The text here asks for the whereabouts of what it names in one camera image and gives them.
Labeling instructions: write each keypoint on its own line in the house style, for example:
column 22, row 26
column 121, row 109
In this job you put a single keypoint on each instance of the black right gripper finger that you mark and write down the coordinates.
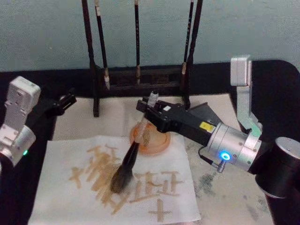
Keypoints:
column 143, row 107
column 164, row 105

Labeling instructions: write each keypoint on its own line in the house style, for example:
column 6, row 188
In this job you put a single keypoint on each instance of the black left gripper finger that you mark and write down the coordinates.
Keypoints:
column 59, row 110
column 68, row 98

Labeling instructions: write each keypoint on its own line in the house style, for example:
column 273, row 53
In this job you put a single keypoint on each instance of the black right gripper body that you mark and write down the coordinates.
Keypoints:
column 185, row 122

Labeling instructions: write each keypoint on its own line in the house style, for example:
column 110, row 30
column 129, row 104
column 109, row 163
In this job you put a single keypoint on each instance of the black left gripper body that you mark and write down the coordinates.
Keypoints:
column 44, row 109

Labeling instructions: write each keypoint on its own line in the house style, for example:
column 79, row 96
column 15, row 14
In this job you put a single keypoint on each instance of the large dark-bristled calligraphy brush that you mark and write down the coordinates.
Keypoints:
column 130, row 159

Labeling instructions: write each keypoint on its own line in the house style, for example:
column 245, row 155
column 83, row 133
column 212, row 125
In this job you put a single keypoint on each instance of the dark wooden brush rack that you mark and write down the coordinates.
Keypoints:
column 145, row 87

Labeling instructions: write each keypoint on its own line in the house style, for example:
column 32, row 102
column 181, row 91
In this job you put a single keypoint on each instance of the round orange ceramic dish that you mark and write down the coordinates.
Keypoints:
column 157, row 143

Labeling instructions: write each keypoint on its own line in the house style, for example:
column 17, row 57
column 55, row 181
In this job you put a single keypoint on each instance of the hanging dark calligraphy brush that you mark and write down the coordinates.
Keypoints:
column 137, row 35
column 101, row 35
column 188, row 35

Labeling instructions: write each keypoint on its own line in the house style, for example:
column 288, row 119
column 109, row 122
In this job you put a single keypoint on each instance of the beige stained felt mat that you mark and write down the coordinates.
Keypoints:
column 229, row 206

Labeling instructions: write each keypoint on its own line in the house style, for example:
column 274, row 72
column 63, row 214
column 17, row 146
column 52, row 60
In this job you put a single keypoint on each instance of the white paper with brown strokes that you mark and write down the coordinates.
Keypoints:
column 58, row 206

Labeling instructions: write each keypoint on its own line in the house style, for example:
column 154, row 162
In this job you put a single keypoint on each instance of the black table cloth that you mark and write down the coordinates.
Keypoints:
column 276, row 93

